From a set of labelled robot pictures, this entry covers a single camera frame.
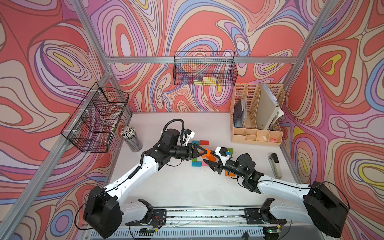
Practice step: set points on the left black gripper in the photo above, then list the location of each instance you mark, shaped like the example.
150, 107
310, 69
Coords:
188, 156

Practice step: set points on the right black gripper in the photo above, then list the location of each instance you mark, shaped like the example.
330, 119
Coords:
214, 166

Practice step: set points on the red block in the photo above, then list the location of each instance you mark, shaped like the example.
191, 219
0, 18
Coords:
204, 142

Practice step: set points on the orange block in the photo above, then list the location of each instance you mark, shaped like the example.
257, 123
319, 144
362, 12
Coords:
230, 175
208, 153

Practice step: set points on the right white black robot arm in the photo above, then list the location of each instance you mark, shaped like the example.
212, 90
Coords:
314, 204

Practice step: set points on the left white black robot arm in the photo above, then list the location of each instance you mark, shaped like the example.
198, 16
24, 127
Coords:
105, 209

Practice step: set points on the grey stapler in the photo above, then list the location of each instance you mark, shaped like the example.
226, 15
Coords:
275, 165

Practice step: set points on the dark tablet in organizer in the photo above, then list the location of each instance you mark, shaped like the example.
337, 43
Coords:
240, 114

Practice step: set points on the yellow sticky notes pad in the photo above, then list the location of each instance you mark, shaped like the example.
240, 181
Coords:
206, 81

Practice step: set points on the white folder in organizer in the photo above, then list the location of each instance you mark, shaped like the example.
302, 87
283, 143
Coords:
269, 108

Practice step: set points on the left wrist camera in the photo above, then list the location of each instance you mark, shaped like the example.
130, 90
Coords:
187, 136

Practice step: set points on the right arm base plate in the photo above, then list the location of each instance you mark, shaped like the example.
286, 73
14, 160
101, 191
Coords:
255, 216

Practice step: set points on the aluminium front rail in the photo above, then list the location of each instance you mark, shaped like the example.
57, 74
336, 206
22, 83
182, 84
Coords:
204, 213

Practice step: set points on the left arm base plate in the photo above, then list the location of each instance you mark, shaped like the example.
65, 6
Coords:
155, 218

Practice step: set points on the black wire basket back wall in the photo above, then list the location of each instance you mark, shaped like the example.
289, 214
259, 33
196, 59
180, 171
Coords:
194, 65

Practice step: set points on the black wire basket wall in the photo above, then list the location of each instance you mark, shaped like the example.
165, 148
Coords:
91, 128
194, 65

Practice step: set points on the black wire basket left wall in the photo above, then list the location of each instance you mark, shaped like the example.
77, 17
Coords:
91, 128

